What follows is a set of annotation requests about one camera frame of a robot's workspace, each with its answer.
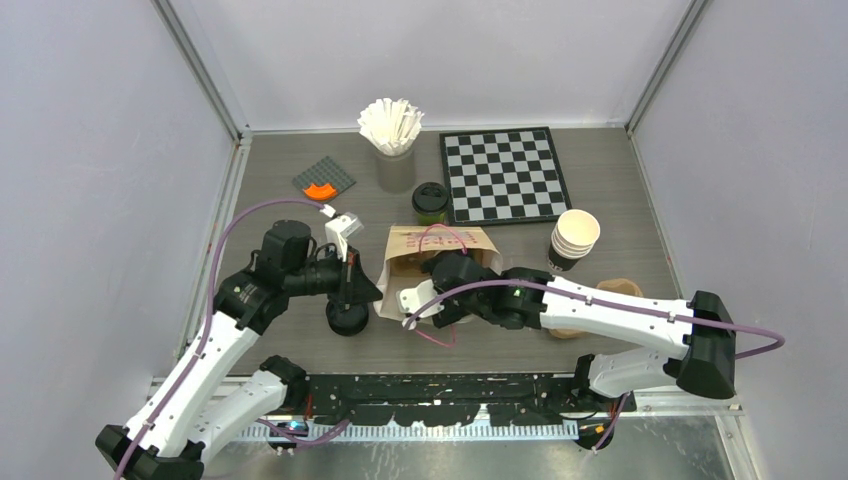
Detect stack of black lids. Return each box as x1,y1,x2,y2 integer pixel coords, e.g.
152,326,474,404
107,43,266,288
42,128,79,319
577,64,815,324
325,302,369,337

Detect orange plastic piece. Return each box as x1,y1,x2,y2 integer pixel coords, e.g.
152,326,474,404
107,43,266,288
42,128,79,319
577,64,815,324
303,183,339,202

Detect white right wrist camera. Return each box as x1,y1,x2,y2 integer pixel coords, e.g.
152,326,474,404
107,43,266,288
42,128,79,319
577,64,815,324
396,279,438,317

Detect black white chessboard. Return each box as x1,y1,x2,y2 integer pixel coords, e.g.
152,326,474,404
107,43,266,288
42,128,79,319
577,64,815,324
439,126,572,227

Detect stack of paper cups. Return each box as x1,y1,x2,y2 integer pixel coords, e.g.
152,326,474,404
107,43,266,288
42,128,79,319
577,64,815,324
548,209,601,271

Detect brown pulp cup carrier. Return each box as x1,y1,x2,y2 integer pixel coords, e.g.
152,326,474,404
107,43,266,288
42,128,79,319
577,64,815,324
548,278,644,339

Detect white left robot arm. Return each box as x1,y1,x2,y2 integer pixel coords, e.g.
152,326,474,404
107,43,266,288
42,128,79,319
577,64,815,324
95,213,382,479

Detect white wrapped straws bundle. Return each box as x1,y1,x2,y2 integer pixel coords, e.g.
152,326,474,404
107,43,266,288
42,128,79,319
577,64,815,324
357,98,424,157

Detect grey lego baseplate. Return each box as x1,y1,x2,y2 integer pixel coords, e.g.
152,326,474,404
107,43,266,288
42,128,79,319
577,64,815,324
292,156,356,195

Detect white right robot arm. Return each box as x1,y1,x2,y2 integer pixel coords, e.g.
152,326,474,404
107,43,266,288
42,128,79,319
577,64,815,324
398,251,736,411

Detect black coffee cup lid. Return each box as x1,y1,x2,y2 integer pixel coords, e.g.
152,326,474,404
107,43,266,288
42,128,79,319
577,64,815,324
411,182,450,215

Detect green paper cup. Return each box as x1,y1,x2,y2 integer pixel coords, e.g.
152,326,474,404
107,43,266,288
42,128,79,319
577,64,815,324
415,209,446,226

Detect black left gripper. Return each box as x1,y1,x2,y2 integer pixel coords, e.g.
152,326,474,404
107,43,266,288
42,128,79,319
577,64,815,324
285,243,383,309

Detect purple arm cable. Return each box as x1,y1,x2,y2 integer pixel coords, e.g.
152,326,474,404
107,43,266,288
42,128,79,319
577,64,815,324
112,198,336,480
402,279,786,452

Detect grey straw holder cup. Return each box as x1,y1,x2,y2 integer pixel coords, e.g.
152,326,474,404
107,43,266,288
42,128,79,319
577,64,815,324
375,148,416,193

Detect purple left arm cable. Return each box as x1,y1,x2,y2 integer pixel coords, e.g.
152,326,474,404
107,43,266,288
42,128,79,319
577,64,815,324
112,198,336,480

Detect aluminium frame rail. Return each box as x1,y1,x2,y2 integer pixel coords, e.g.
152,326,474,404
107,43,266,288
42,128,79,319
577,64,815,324
139,370,743,444

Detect paper gift bag pink handles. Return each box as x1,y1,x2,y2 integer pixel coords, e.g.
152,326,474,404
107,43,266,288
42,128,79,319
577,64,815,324
373,224,503,322

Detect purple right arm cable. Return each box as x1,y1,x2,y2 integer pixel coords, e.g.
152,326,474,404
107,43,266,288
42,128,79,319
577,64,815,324
402,279,786,452

